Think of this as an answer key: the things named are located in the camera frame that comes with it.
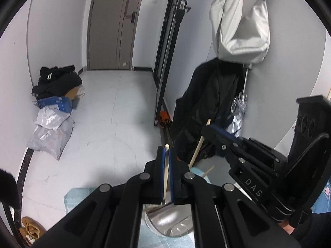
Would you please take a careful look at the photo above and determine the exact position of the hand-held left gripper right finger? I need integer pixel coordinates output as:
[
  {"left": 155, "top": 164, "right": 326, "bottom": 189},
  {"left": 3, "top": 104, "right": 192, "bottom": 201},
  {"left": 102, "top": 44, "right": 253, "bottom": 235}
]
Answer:
[{"left": 169, "top": 147, "right": 302, "bottom": 248}]

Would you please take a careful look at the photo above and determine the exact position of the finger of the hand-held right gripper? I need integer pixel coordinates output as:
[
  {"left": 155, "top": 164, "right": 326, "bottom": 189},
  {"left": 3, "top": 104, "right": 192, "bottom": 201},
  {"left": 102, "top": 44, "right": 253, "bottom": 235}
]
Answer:
[
  {"left": 202, "top": 126, "right": 275, "bottom": 172},
  {"left": 210, "top": 124, "right": 287, "bottom": 166}
]

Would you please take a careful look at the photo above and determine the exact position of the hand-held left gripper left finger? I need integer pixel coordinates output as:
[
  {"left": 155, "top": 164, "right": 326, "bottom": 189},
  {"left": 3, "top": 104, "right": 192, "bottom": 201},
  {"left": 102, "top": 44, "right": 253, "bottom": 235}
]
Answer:
[{"left": 32, "top": 146, "right": 166, "bottom": 248}]

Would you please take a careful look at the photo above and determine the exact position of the grey utensil holder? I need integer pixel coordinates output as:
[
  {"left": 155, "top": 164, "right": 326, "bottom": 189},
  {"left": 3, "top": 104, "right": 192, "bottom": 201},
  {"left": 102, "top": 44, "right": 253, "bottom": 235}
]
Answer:
[{"left": 142, "top": 157, "right": 241, "bottom": 238}]

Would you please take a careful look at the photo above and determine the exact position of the white shoulder bag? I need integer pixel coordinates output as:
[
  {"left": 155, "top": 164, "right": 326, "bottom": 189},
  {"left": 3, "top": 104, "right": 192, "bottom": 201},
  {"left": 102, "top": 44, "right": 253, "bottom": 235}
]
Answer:
[{"left": 209, "top": 0, "right": 271, "bottom": 64}]

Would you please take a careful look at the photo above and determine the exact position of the person's right forearm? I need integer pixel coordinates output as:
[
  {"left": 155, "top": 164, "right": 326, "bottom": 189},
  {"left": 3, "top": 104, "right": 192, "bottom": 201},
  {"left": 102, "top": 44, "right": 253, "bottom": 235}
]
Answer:
[{"left": 292, "top": 210, "right": 331, "bottom": 248}]

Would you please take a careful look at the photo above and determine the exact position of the person's right hand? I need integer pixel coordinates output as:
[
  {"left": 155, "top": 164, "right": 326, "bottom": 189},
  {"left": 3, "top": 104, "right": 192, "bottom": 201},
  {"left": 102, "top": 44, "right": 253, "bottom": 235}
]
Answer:
[{"left": 281, "top": 223, "right": 296, "bottom": 235}]

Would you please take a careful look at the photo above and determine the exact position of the silver folded umbrella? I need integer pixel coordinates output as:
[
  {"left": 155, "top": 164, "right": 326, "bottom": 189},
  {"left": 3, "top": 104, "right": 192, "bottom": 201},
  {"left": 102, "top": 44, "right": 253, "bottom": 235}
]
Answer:
[{"left": 225, "top": 63, "right": 252, "bottom": 137}]

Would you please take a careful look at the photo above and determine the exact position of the blue floral cloth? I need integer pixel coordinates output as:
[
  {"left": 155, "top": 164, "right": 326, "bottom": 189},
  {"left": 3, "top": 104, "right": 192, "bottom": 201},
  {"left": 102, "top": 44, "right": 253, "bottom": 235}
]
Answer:
[{"left": 312, "top": 182, "right": 331, "bottom": 213}]

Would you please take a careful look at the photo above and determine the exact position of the black hanging jacket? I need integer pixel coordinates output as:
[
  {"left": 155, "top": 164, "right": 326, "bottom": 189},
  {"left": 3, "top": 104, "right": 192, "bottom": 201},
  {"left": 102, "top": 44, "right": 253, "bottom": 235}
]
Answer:
[{"left": 171, "top": 58, "right": 249, "bottom": 164}]

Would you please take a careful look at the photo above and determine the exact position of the small orange black object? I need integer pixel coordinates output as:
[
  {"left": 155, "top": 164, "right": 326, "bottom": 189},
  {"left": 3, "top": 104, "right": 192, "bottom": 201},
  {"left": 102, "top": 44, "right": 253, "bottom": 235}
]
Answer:
[{"left": 159, "top": 111, "right": 171, "bottom": 127}]

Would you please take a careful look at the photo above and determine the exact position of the teal plaid table mat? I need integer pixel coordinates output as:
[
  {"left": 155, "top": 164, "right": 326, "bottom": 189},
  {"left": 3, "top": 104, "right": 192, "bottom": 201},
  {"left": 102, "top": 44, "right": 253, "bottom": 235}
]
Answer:
[{"left": 64, "top": 167, "right": 205, "bottom": 248}]

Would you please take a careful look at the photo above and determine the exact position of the black framed side door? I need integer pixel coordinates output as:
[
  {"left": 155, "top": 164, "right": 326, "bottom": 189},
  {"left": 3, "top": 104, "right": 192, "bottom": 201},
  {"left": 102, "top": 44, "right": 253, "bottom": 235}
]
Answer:
[{"left": 152, "top": 0, "right": 192, "bottom": 127}]

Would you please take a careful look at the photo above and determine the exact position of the large grey parcel bag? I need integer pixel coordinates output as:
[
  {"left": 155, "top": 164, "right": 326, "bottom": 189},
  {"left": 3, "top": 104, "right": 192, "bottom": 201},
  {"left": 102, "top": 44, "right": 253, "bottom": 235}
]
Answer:
[{"left": 27, "top": 120, "right": 75, "bottom": 160}]

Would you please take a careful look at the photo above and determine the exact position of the brown cardboard box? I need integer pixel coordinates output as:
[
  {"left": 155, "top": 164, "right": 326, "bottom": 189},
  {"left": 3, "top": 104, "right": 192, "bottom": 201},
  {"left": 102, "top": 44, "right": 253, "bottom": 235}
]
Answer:
[{"left": 65, "top": 86, "right": 85, "bottom": 101}]

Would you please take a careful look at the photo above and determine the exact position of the blue cardboard box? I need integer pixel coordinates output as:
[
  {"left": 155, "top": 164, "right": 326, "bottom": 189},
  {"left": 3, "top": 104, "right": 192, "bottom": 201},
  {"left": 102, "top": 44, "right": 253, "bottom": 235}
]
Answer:
[{"left": 37, "top": 96, "right": 73, "bottom": 113}]

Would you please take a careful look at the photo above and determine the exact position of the small grey parcel bag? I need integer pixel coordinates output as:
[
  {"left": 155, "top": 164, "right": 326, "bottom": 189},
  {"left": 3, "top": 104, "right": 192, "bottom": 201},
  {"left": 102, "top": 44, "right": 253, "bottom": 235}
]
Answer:
[{"left": 36, "top": 106, "right": 71, "bottom": 130}]

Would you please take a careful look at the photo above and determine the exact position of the pile of black clothes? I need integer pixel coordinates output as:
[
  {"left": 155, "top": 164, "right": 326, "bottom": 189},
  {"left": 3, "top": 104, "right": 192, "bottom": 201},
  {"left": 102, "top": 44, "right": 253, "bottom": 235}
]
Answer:
[{"left": 32, "top": 66, "right": 83, "bottom": 100}]

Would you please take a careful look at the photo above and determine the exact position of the dark cloth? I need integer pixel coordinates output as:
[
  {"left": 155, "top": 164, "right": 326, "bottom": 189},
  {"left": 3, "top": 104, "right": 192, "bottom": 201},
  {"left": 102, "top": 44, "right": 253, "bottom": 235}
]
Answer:
[{"left": 0, "top": 169, "right": 20, "bottom": 210}]

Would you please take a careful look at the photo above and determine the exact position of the grey entrance door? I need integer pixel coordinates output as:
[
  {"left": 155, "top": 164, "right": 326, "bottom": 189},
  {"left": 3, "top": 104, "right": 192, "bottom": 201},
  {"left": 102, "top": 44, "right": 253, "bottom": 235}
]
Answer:
[{"left": 86, "top": 0, "right": 148, "bottom": 70}]

